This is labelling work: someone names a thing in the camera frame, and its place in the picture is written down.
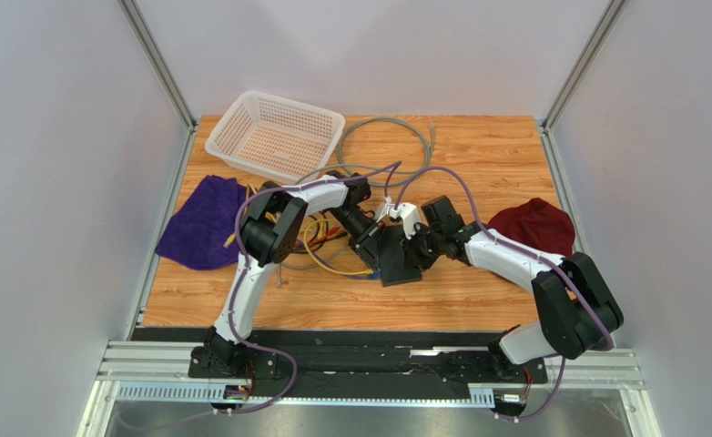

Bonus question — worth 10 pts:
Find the black network switch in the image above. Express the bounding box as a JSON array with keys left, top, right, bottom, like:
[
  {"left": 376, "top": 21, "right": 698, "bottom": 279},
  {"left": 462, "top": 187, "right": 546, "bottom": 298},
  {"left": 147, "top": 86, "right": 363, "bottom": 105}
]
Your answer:
[{"left": 376, "top": 224, "right": 422, "bottom": 287}]

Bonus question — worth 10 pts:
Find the white perforated plastic basket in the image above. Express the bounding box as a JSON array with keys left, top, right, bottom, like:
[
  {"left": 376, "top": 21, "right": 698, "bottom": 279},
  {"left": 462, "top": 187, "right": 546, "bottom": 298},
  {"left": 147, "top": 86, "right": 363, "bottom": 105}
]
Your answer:
[{"left": 205, "top": 91, "right": 346, "bottom": 184}]

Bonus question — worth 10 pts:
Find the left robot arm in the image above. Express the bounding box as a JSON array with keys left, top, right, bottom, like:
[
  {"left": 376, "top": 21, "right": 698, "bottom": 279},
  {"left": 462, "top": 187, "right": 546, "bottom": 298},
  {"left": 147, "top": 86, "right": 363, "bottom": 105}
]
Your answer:
[{"left": 188, "top": 171, "right": 386, "bottom": 379}]

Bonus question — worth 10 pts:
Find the long grey coiled cable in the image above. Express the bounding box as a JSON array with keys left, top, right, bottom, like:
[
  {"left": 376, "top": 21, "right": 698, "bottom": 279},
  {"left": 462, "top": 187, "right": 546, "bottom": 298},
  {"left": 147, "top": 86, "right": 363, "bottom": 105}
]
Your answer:
[{"left": 291, "top": 116, "right": 437, "bottom": 189}]

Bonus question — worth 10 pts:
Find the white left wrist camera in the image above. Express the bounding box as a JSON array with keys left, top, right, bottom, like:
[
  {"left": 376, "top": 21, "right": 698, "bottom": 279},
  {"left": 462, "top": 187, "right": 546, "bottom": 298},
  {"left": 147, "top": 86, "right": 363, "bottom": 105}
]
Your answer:
[{"left": 373, "top": 196, "right": 394, "bottom": 222}]

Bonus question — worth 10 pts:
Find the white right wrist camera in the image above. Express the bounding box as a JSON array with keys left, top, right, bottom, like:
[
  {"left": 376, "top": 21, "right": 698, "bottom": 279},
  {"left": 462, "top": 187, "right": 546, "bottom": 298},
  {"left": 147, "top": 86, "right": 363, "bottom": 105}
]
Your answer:
[{"left": 389, "top": 202, "right": 422, "bottom": 239}]

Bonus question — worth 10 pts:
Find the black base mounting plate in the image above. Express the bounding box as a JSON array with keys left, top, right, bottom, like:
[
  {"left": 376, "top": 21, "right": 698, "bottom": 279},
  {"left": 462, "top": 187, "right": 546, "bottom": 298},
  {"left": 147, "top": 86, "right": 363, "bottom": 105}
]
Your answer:
[{"left": 188, "top": 345, "right": 549, "bottom": 383}]

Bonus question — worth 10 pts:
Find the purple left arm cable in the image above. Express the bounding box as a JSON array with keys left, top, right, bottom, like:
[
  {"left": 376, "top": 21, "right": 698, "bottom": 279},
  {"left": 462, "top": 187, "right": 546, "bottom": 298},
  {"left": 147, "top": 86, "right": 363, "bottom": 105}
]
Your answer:
[{"left": 213, "top": 160, "right": 402, "bottom": 416}]

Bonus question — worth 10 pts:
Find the red ethernet cable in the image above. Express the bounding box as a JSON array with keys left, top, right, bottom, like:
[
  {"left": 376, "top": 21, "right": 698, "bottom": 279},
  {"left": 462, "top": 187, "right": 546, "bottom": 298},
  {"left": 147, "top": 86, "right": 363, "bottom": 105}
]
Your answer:
[{"left": 298, "top": 225, "right": 348, "bottom": 249}]

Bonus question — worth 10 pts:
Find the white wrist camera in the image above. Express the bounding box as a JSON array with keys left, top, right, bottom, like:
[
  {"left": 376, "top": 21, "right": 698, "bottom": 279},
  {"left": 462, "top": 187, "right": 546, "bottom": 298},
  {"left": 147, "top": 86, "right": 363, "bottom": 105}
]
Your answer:
[
  {"left": 389, "top": 202, "right": 422, "bottom": 239},
  {"left": 373, "top": 196, "right": 394, "bottom": 222}
]

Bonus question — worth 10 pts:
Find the aluminium frame rail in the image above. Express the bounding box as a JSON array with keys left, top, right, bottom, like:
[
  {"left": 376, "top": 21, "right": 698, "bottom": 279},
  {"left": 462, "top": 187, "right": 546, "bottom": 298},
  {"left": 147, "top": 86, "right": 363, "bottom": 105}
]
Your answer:
[{"left": 97, "top": 341, "right": 645, "bottom": 408}]

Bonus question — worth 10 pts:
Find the dark red cloth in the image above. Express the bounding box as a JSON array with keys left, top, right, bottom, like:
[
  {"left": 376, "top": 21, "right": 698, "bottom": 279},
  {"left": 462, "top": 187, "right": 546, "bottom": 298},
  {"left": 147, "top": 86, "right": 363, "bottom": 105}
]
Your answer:
[{"left": 488, "top": 198, "right": 576, "bottom": 256}]

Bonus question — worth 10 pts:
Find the purple cloth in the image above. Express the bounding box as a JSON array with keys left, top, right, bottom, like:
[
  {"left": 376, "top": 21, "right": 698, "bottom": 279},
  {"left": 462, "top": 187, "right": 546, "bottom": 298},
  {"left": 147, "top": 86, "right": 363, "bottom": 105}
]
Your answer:
[{"left": 155, "top": 175, "right": 247, "bottom": 270}]

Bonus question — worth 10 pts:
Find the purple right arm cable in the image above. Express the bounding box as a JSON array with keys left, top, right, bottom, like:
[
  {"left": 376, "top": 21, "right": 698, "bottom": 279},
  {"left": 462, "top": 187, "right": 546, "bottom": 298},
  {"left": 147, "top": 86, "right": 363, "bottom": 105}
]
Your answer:
[{"left": 392, "top": 166, "right": 616, "bottom": 423}]

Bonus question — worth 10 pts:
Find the black ethernet cable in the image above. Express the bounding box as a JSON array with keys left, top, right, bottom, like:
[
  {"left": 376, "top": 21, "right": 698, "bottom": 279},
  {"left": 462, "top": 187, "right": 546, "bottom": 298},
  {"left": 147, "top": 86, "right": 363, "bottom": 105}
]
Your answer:
[{"left": 295, "top": 215, "right": 345, "bottom": 253}]

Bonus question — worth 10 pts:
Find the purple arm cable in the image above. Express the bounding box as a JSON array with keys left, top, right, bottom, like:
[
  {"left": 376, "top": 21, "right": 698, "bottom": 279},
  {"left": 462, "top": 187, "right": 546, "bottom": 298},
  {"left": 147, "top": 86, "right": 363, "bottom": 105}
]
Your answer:
[
  {"left": 392, "top": 166, "right": 616, "bottom": 423},
  {"left": 213, "top": 160, "right": 402, "bottom": 416}
]

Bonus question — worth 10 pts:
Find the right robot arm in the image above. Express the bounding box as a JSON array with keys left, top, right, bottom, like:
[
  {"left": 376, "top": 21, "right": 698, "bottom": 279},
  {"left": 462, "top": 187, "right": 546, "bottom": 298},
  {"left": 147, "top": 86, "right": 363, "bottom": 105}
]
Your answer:
[{"left": 388, "top": 196, "right": 624, "bottom": 380}]

